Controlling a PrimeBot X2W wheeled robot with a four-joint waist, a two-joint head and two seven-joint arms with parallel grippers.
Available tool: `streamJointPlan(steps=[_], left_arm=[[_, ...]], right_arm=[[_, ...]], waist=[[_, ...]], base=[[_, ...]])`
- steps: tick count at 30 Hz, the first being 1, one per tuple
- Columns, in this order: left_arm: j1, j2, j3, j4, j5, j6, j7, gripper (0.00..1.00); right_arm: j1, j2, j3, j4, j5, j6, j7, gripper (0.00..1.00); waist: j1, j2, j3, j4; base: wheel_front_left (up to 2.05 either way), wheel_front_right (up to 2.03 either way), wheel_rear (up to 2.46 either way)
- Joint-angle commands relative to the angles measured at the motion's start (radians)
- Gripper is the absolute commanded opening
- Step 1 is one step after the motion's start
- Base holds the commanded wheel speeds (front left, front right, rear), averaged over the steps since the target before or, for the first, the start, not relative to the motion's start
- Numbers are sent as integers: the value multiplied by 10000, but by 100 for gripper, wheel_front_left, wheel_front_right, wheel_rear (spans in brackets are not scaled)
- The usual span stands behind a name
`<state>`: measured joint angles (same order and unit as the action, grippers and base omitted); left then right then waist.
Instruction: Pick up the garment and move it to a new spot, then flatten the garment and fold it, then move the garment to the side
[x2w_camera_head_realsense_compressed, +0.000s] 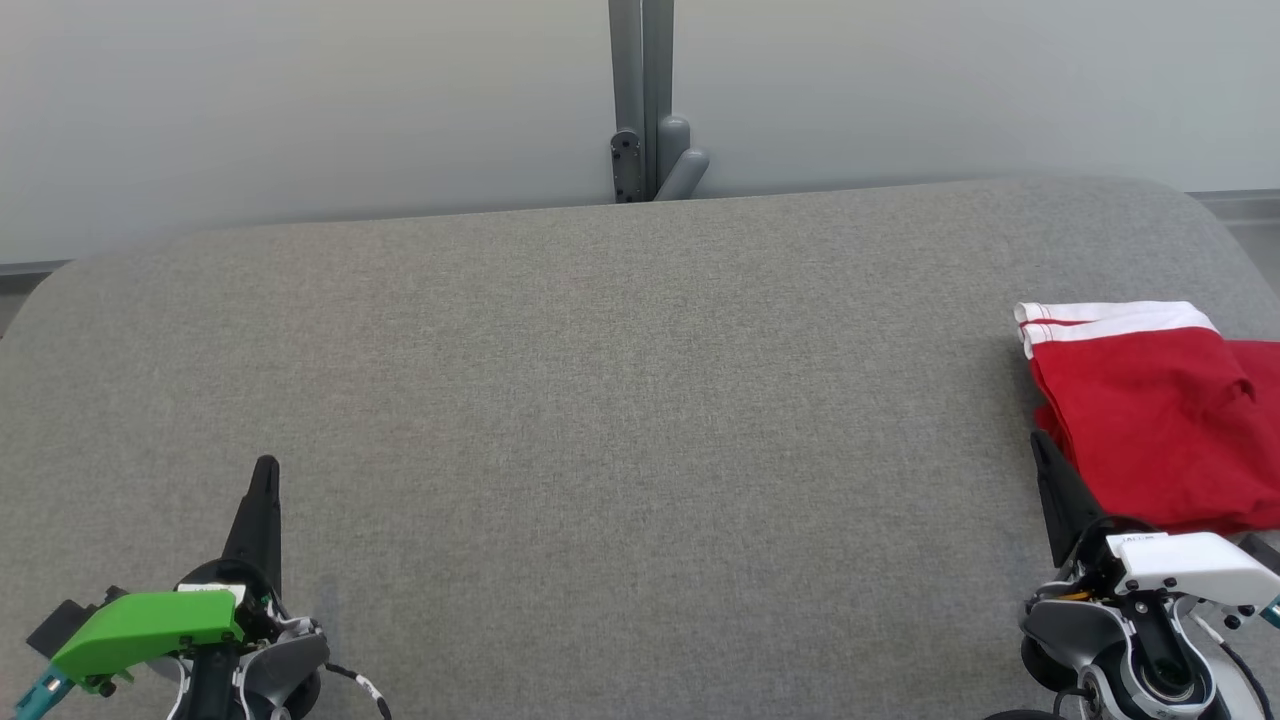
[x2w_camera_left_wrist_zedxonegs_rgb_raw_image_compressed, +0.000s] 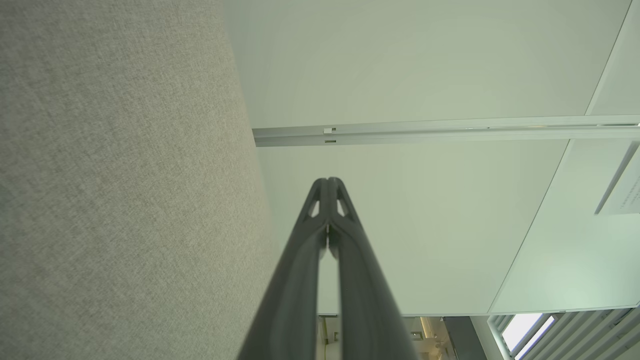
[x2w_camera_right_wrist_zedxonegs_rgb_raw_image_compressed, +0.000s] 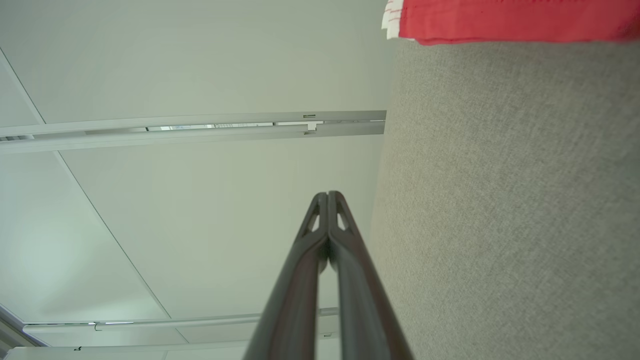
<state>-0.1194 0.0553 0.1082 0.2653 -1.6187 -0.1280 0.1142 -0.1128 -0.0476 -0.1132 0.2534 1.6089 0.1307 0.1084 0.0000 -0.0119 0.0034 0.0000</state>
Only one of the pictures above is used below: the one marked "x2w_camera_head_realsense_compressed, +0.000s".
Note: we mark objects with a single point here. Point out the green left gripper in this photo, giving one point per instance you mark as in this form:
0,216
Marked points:
140,625

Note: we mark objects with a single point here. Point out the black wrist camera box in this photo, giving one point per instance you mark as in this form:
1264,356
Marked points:
70,620
1262,552

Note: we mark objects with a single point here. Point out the grey fabric sofa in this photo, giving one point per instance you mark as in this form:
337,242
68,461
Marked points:
600,400

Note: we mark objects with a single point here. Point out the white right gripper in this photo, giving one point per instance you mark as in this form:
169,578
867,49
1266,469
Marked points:
1190,565

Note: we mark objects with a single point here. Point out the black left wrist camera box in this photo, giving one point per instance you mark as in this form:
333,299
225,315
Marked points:
70,620

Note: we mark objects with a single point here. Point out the red basketball jersey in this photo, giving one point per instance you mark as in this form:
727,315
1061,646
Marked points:
1262,360

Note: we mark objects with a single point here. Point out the grey metal post with hinge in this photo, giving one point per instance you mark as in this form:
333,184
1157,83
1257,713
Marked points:
645,100

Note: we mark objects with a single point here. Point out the red shorts with white trim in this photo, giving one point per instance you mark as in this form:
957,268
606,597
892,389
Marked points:
1140,420

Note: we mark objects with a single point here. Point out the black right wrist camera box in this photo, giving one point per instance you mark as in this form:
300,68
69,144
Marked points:
1262,552

